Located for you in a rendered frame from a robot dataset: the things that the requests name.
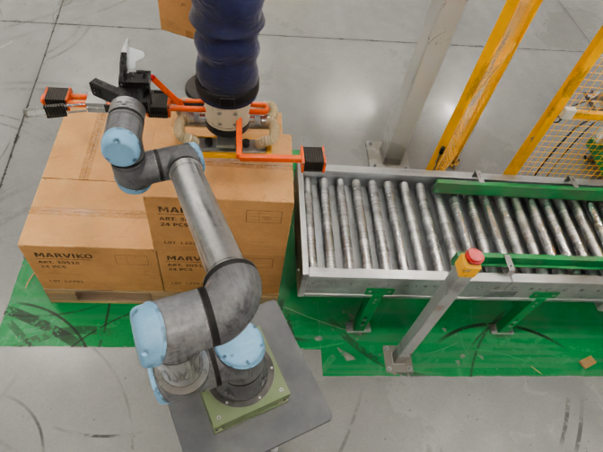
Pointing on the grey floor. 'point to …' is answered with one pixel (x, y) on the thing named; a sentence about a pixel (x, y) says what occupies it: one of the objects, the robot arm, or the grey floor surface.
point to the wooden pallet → (119, 296)
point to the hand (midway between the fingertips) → (129, 61)
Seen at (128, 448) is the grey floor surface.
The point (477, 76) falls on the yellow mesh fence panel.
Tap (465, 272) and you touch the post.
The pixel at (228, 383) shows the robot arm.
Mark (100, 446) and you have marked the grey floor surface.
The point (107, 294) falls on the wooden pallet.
